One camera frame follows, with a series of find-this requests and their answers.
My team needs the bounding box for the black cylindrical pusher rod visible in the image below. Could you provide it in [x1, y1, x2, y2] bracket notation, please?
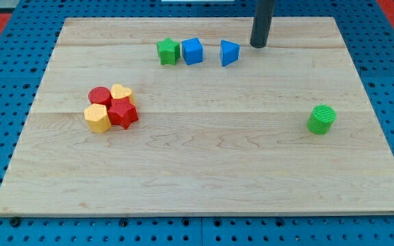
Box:
[250, 0, 276, 49]

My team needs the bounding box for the red star block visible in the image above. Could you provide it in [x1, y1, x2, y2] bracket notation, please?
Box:
[107, 97, 138, 129]

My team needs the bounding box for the blue cube block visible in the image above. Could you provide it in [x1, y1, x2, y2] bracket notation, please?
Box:
[182, 38, 203, 65]

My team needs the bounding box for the green star block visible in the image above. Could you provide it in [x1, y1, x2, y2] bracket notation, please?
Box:
[157, 38, 180, 66]

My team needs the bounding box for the light wooden board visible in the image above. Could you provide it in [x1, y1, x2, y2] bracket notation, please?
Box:
[0, 17, 394, 217]

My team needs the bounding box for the red cylinder block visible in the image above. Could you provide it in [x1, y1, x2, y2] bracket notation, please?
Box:
[88, 87, 111, 109]

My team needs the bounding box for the blue triangle block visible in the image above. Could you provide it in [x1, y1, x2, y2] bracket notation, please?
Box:
[220, 40, 240, 67]

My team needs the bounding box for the yellow heart block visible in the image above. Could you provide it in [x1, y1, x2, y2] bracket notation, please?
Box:
[110, 83, 135, 105]

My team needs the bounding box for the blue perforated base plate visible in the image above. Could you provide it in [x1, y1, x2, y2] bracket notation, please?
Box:
[0, 1, 394, 245]

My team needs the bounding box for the green cylinder block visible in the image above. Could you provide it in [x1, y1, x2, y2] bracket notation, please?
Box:
[306, 105, 337, 135]

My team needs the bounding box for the yellow hexagon block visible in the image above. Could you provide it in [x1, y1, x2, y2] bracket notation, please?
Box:
[83, 103, 111, 133]

